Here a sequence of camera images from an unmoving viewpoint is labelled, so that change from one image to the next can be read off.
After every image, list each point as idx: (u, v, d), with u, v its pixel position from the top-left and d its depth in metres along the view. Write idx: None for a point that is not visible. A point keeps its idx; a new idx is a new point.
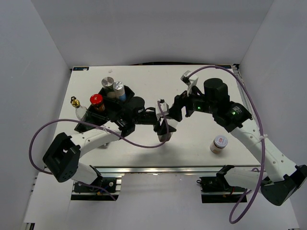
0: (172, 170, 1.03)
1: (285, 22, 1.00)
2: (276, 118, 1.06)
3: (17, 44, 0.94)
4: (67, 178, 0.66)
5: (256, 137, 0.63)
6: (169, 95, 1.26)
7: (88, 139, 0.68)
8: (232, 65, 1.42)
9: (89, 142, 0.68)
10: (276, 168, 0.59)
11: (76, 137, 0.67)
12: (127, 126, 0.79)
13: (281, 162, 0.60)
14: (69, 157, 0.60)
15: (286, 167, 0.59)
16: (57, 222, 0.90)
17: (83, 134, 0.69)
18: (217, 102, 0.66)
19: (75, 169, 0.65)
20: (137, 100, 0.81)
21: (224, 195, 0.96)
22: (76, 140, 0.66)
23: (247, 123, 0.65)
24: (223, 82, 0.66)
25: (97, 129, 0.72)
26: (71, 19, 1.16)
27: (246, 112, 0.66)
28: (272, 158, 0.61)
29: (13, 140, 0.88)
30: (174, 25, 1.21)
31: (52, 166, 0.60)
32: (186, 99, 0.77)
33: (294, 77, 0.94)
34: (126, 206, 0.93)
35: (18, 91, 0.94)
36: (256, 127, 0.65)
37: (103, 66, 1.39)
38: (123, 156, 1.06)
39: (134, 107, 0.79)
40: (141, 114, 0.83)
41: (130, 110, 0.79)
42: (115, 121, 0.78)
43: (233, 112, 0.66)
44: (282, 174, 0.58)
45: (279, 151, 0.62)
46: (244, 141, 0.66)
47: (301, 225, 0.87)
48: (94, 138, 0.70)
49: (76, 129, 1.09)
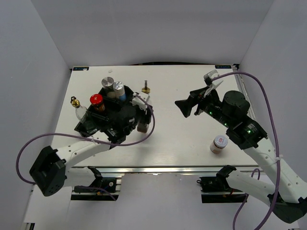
0: (172, 170, 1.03)
1: (285, 22, 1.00)
2: (275, 118, 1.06)
3: (17, 44, 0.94)
4: (55, 189, 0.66)
5: (271, 157, 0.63)
6: (169, 95, 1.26)
7: (74, 152, 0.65)
8: (232, 65, 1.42)
9: (76, 155, 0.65)
10: (291, 190, 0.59)
11: (62, 151, 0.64)
12: (117, 136, 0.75)
13: (296, 184, 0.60)
14: (54, 172, 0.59)
15: (301, 191, 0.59)
16: (57, 222, 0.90)
17: (70, 147, 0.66)
18: (236, 119, 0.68)
19: (62, 181, 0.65)
20: (127, 109, 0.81)
21: (224, 195, 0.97)
22: (61, 155, 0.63)
23: (262, 143, 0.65)
24: (246, 100, 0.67)
25: (85, 141, 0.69)
26: (71, 19, 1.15)
27: (262, 131, 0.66)
28: (287, 180, 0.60)
29: (12, 140, 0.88)
30: (174, 25, 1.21)
31: (39, 180, 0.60)
32: (203, 101, 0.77)
33: (294, 77, 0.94)
34: (126, 206, 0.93)
35: (19, 91, 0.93)
36: (271, 147, 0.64)
37: (103, 66, 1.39)
38: (123, 156, 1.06)
39: (125, 116, 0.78)
40: (132, 124, 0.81)
41: (121, 119, 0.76)
42: (106, 130, 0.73)
43: (248, 131, 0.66)
44: (298, 197, 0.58)
45: (294, 173, 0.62)
46: (258, 160, 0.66)
47: (301, 225, 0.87)
48: (81, 151, 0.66)
49: (76, 129, 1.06)
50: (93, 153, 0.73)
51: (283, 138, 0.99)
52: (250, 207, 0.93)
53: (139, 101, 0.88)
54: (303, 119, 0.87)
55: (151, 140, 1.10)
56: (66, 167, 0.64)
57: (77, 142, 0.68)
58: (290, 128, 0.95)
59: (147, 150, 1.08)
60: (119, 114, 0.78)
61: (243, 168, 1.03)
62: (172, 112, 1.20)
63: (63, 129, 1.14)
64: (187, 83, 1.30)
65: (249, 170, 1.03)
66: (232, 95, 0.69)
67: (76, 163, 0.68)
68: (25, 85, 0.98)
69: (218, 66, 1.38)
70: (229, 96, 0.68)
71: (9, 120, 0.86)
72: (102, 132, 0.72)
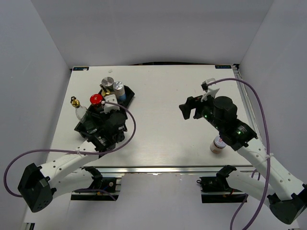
0: (172, 170, 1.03)
1: (285, 22, 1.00)
2: (275, 118, 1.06)
3: (17, 44, 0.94)
4: (44, 205, 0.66)
5: (262, 155, 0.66)
6: (169, 95, 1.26)
7: (59, 167, 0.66)
8: (232, 65, 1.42)
9: (61, 170, 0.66)
10: (283, 186, 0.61)
11: (47, 167, 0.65)
12: (106, 144, 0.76)
13: (288, 180, 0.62)
14: (38, 192, 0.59)
15: (293, 187, 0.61)
16: (57, 222, 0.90)
17: (54, 163, 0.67)
18: (226, 121, 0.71)
19: (50, 198, 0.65)
20: (117, 116, 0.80)
21: (224, 195, 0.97)
22: (45, 172, 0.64)
23: (253, 143, 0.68)
24: (233, 103, 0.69)
25: (71, 155, 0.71)
26: (70, 18, 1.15)
27: (251, 131, 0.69)
28: (279, 177, 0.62)
29: (12, 140, 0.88)
30: (174, 25, 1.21)
31: (25, 197, 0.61)
32: (198, 104, 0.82)
33: (294, 77, 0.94)
34: (126, 206, 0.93)
35: (18, 92, 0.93)
36: (262, 146, 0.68)
37: (103, 66, 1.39)
38: (123, 156, 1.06)
39: (115, 122, 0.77)
40: (121, 131, 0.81)
41: (110, 126, 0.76)
42: (94, 139, 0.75)
43: (238, 132, 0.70)
44: (290, 193, 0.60)
45: (285, 170, 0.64)
46: (250, 159, 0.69)
47: (300, 225, 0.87)
48: (66, 166, 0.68)
49: (76, 129, 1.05)
50: (81, 165, 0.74)
51: (283, 138, 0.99)
52: (250, 207, 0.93)
53: (110, 106, 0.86)
54: (303, 119, 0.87)
55: (151, 140, 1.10)
56: (53, 183, 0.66)
57: (63, 156, 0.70)
58: (290, 128, 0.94)
59: (147, 150, 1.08)
60: (107, 122, 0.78)
61: (243, 168, 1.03)
62: (172, 112, 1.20)
63: (63, 129, 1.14)
64: (187, 83, 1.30)
65: (249, 170, 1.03)
66: (221, 98, 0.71)
67: (63, 177, 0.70)
68: (25, 85, 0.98)
69: (218, 66, 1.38)
70: (217, 100, 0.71)
71: (9, 120, 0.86)
72: (90, 142, 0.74)
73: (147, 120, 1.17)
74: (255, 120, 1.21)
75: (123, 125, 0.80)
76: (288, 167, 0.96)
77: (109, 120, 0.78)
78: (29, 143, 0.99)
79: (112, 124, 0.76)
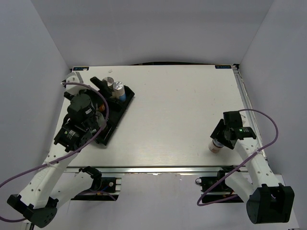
0: (172, 170, 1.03)
1: (285, 22, 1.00)
2: (274, 118, 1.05)
3: (17, 45, 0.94)
4: (52, 215, 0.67)
5: (252, 149, 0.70)
6: (169, 94, 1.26)
7: (37, 189, 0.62)
8: (232, 65, 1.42)
9: (41, 190, 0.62)
10: (258, 177, 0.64)
11: (26, 194, 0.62)
12: (78, 134, 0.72)
13: (265, 174, 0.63)
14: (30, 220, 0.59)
15: (268, 181, 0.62)
16: (56, 222, 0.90)
17: (31, 185, 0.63)
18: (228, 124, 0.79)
19: (49, 212, 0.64)
20: (78, 101, 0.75)
21: (224, 195, 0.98)
22: (26, 199, 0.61)
23: (249, 139, 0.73)
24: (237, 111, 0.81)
25: (43, 169, 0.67)
26: (70, 19, 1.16)
27: (252, 132, 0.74)
28: (258, 168, 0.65)
29: (12, 140, 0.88)
30: (174, 25, 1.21)
31: None
32: (222, 125, 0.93)
33: (294, 77, 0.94)
34: (125, 206, 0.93)
35: (18, 91, 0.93)
36: (255, 144, 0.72)
37: (103, 66, 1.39)
38: (123, 157, 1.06)
39: (79, 107, 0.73)
40: (90, 115, 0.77)
41: (76, 112, 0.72)
42: (61, 137, 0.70)
43: (240, 130, 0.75)
44: (261, 183, 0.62)
45: (269, 168, 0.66)
46: (242, 153, 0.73)
47: (301, 225, 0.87)
48: (43, 184, 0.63)
49: None
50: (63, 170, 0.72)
51: (282, 138, 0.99)
52: None
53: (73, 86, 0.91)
54: (303, 118, 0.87)
55: (151, 140, 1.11)
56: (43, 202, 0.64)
57: (36, 175, 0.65)
58: (290, 129, 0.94)
59: (147, 150, 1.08)
60: (70, 110, 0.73)
61: (243, 168, 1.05)
62: (173, 112, 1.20)
63: None
64: (187, 83, 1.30)
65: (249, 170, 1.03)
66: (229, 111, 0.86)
67: (50, 189, 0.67)
68: (25, 85, 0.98)
69: (218, 66, 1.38)
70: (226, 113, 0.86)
71: (9, 120, 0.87)
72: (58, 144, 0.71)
73: (147, 120, 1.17)
74: (255, 120, 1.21)
75: (89, 108, 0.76)
76: (287, 168, 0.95)
77: (72, 107, 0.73)
78: (30, 143, 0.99)
79: (75, 111, 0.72)
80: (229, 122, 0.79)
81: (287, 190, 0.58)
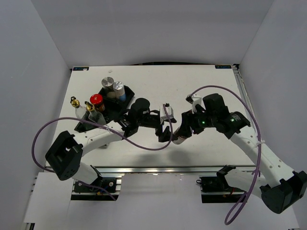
0: (172, 171, 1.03)
1: (285, 22, 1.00)
2: (274, 118, 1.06)
3: (17, 44, 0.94)
4: (68, 177, 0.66)
5: (253, 142, 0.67)
6: (169, 94, 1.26)
7: (90, 138, 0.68)
8: (232, 65, 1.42)
9: (92, 141, 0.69)
10: (272, 172, 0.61)
11: (79, 136, 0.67)
12: (130, 126, 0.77)
13: (278, 166, 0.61)
14: (69, 157, 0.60)
15: (283, 173, 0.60)
16: (56, 222, 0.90)
17: (86, 134, 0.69)
18: (214, 111, 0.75)
19: (76, 168, 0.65)
20: (141, 100, 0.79)
21: (224, 195, 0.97)
22: (78, 139, 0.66)
23: (244, 130, 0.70)
24: (218, 95, 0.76)
25: (100, 129, 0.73)
26: (70, 19, 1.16)
27: (244, 120, 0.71)
28: (269, 163, 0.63)
29: (13, 140, 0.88)
30: (174, 26, 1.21)
31: (53, 165, 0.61)
32: (190, 117, 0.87)
33: (293, 77, 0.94)
34: (125, 206, 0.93)
35: (18, 91, 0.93)
36: (253, 133, 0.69)
37: (103, 66, 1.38)
38: (123, 157, 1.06)
39: (139, 107, 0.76)
40: (145, 115, 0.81)
41: (135, 111, 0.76)
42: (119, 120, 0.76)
43: (231, 119, 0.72)
44: (278, 178, 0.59)
45: (276, 157, 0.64)
46: (243, 146, 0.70)
47: (301, 225, 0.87)
48: (96, 137, 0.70)
49: (76, 129, 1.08)
50: (106, 142, 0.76)
51: (281, 138, 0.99)
52: (251, 207, 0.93)
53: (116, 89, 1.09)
54: (302, 119, 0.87)
55: (151, 140, 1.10)
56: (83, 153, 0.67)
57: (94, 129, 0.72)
58: (290, 129, 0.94)
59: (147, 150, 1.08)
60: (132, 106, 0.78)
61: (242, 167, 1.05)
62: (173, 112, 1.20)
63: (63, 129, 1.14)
64: (187, 83, 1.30)
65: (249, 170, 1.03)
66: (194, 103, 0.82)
67: (92, 148, 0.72)
68: (25, 84, 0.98)
69: (218, 66, 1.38)
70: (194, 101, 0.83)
71: (9, 120, 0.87)
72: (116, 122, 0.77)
73: None
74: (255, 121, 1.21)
75: (147, 110, 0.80)
76: None
77: (135, 103, 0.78)
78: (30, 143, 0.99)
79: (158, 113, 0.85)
80: (215, 111, 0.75)
81: (302, 177, 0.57)
